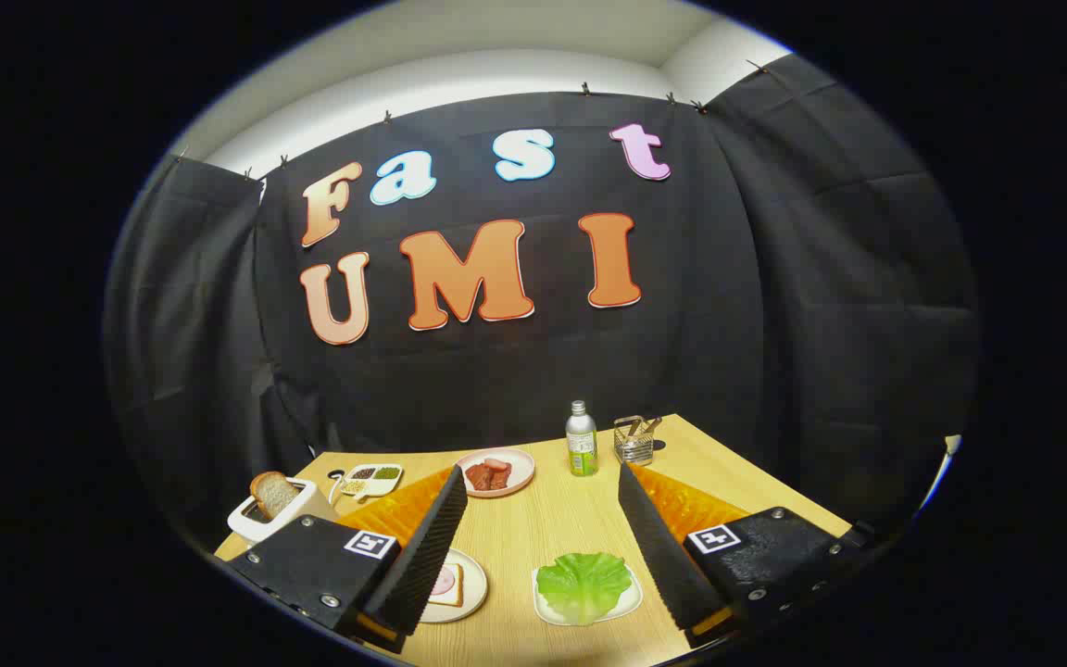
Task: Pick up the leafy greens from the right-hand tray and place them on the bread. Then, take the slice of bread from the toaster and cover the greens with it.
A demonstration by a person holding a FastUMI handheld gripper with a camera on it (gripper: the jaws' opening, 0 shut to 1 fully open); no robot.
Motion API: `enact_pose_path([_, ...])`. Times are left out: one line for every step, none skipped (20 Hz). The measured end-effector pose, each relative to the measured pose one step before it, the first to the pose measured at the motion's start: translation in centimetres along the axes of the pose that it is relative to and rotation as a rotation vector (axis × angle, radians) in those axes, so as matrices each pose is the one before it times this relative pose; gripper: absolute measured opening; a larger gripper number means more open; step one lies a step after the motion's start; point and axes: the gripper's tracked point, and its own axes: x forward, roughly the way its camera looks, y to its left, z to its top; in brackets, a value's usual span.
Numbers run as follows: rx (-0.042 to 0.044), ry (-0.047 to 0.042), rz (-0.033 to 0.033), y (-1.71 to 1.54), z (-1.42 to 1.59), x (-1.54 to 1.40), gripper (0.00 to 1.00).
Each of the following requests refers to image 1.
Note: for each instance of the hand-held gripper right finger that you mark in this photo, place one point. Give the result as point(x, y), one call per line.
point(663, 556)

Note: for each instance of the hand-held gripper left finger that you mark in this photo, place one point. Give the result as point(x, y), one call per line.
point(432, 556)

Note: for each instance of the green lettuce leaf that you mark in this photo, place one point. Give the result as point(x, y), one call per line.
point(584, 584)

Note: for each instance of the white bread slice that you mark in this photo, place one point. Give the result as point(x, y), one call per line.
point(272, 493)

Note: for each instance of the pink ham slice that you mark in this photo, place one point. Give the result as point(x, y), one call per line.
point(444, 581)

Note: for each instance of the bread slice with ham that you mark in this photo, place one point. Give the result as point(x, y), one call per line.
point(456, 585)

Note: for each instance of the round white plate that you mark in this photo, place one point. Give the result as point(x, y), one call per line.
point(473, 584)

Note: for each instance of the square white plate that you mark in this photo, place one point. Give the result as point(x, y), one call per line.
point(631, 607)

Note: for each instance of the brown meat slices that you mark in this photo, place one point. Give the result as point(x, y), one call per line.
point(483, 477)

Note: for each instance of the white divided bean dish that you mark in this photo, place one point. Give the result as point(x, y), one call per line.
point(371, 479)

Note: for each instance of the pink plate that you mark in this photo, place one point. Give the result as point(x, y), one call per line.
point(522, 468)

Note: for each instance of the wooden sticks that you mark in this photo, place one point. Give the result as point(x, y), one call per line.
point(649, 425)

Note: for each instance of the green label metal bottle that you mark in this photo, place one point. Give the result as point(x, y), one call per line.
point(582, 445)

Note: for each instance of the white toaster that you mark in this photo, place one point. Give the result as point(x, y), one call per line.
point(297, 508)

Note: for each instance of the black backdrop cloth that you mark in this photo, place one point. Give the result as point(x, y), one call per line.
point(774, 324)

